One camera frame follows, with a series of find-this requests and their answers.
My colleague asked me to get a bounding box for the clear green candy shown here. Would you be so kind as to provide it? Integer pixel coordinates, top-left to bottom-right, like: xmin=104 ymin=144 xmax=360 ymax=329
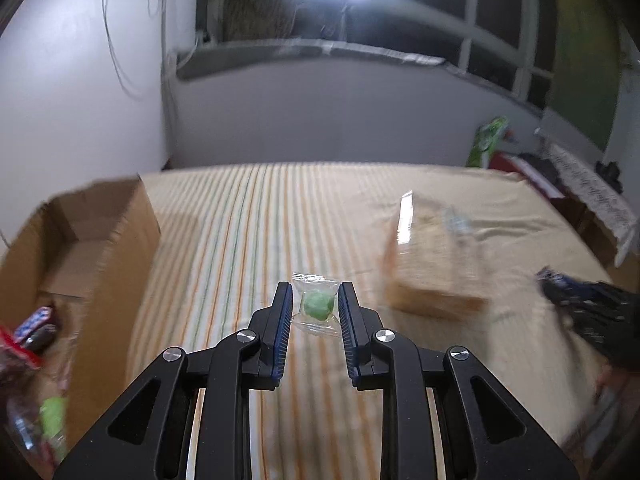
xmin=291 ymin=271 xmax=341 ymax=336

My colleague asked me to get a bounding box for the striped tablecloth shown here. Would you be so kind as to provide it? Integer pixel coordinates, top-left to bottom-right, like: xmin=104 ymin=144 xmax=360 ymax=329
xmin=120 ymin=162 xmax=616 ymax=480

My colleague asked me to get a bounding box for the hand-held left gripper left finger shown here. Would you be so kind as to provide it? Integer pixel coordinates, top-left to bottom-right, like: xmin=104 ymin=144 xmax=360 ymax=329
xmin=52 ymin=281 xmax=293 ymax=480

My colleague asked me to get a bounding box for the bagged sliced bread loaf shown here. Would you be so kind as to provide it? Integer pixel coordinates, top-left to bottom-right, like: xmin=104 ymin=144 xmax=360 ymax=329
xmin=382 ymin=191 xmax=491 ymax=321

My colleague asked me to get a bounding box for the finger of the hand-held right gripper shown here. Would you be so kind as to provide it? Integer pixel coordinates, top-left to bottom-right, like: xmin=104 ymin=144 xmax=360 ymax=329
xmin=535 ymin=267 xmax=596 ymax=303

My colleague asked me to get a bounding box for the small black object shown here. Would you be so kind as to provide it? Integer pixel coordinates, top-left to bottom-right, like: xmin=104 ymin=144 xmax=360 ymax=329
xmin=595 ymin=160 xmax=623 ymax=193

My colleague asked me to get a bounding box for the red object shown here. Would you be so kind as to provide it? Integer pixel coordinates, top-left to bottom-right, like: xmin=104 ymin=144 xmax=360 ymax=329
xmin=490 ymin=152 xmax=526 ymax=176

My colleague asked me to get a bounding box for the white lace cloth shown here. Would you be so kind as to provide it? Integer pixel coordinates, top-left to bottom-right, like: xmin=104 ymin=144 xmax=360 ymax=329
xmin=547 ymin=145 xmax=636 ymax=268

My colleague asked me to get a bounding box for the grey window ledge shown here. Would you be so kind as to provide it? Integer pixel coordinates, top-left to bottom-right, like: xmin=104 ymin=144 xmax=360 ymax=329
xmin=175 ymin=40 xmax=448 ymax=81

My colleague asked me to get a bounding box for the clear red-topped cookie packet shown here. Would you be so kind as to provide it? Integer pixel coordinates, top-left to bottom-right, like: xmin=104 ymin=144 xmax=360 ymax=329
xmin=0 ymin=325 xmax=43 ymax=386

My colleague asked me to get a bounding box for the white cable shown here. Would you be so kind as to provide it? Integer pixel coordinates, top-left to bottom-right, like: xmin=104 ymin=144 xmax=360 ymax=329
xmin=102 ymin=0 xmax=166 ymax=101

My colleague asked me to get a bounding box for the green and red cake packet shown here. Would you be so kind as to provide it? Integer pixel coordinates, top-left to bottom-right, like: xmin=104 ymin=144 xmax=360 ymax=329
xmin=7 ymin=395 xmax=68 ymax=466

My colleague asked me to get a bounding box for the green snack bag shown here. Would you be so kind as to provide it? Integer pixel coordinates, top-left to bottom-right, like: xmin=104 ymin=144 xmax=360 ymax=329
xmin=466 ymin=116 xmax=508 ymax=168

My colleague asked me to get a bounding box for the brown cardboard box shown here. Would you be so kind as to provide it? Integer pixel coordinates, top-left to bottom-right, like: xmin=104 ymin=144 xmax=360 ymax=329
xmin=0 ymin=174 xmax=162 ymax=466

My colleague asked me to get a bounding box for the green wall hanging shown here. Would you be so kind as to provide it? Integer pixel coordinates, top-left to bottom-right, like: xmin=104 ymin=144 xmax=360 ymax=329
xmin=542 ymin=0 xmax=621 ymax=153

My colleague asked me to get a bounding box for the wicker basket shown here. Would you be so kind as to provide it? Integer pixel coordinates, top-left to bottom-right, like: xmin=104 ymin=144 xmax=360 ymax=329
xmin=222 ymin=0 xmax=296 ymax=41

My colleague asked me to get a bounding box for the brown chocolate bar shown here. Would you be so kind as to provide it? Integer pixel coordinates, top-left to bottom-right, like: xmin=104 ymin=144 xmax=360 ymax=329
xmin=14 ymin=305 xmax=61 ymax=351

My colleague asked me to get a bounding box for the white framed window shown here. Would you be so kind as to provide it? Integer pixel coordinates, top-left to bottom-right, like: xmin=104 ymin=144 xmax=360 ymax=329
xmin=197 ymin=0 xmax=556 ymax=111

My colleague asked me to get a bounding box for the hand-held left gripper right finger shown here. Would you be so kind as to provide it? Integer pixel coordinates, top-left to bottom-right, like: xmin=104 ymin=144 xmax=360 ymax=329
xmin=337 ymin=281 xmax=581 ymax=480

